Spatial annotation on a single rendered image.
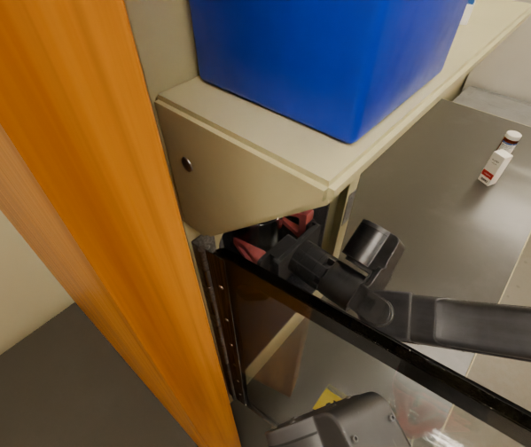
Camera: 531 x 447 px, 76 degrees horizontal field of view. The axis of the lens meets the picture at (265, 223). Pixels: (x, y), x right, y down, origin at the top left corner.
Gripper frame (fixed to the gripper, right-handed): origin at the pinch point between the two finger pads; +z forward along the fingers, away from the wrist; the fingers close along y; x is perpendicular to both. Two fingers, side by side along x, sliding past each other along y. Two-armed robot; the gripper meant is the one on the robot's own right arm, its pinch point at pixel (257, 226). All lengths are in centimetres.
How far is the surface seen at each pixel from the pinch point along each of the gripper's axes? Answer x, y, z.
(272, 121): -34.0, 16.0, -17.2
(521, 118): 89, -260, -16
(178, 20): -36.9, 15.7, -10.5
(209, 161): -31.7, 18.3, -14.8
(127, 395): 22.8, 30.8, 4.1
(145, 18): -37.4, 17.5, -10.5
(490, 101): 89, -271, 9
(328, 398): -8.3, 16.5, -24.8
